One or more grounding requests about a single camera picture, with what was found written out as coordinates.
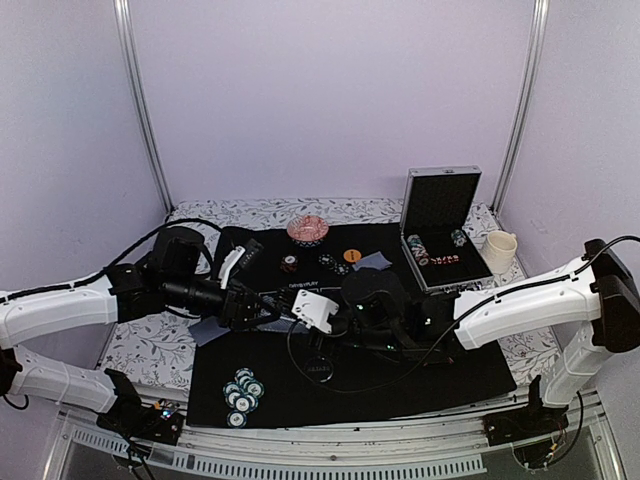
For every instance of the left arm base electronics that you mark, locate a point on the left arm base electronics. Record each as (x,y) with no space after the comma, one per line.
(130,418)

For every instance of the patterned small bowl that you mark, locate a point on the patterned small bowl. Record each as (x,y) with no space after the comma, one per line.
(307,231)

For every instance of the left aluminium frame post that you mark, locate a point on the left aluminium frame post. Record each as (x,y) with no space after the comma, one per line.
(124,25)

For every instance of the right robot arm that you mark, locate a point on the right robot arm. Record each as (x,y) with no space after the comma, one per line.
(596,290)

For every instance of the orange big blind button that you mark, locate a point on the orange big blind button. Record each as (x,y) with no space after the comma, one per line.
(352,255)

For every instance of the poker chip row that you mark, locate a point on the poker chip row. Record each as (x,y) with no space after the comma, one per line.
(418,250)
(458,238)

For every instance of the black poker chip stack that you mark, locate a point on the black poker chip stack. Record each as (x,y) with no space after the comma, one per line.
(341,269)

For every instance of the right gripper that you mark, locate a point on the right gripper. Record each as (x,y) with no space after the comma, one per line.
(317,345)

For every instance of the blue playing card deck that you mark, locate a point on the blue playing card deck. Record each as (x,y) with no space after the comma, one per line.
(281,301)

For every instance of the clear dealer button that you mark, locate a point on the clear dealer button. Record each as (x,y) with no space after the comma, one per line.
(319,369)

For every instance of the aluminium frame post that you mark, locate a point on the aluminium frame post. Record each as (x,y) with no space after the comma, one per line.
(124,25)
(534,54)

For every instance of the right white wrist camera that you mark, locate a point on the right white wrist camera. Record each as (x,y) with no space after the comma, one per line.
(314,310)

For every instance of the cream ceramic mug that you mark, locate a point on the cream ceramic mug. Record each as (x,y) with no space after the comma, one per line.
(498,251)

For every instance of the blue white poker chip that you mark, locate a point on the blue white poker chip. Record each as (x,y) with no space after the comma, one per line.
(236,419)

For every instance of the dealt blue card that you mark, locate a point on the dealt blue card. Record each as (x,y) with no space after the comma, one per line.
(206,331)
(376,261)

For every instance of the aluminium poker chip case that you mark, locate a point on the aluminium poker chip case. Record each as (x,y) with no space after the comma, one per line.
(437,201)

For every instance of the red poker chip stack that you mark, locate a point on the red poker chip stack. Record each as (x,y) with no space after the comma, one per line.
(289,263)

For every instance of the right poker chip row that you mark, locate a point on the right poker chip row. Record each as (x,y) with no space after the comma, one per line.
(458,238)

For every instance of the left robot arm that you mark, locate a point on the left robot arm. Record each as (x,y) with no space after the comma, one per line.
(165,278)

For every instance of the right aluminium frame post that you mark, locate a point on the right aluminium frame post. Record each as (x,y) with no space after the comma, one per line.
(534,54)

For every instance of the blue green chip stack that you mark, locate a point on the blue green chip stack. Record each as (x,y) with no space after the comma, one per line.
(244,391)

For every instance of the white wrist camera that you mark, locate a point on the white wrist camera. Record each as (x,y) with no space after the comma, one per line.
(239,258)
(314,310)

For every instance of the left poker chip row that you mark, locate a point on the left poker chip row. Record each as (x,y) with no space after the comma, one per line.
(418,250)

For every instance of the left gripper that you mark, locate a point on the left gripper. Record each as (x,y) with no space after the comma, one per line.
(233,311)

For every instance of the black 100 poker chip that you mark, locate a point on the black 100 poker chip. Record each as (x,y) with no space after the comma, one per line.
(326,260)

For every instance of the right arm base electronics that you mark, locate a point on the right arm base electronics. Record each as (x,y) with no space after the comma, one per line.
(543,427)

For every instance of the black poker mat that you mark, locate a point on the black poker mat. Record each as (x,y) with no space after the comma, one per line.
(366,386)

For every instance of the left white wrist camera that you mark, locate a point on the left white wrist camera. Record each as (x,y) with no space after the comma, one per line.
(239,258)

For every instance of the front aluminium rail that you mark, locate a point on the front aluminium rail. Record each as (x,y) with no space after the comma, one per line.
(450,444)

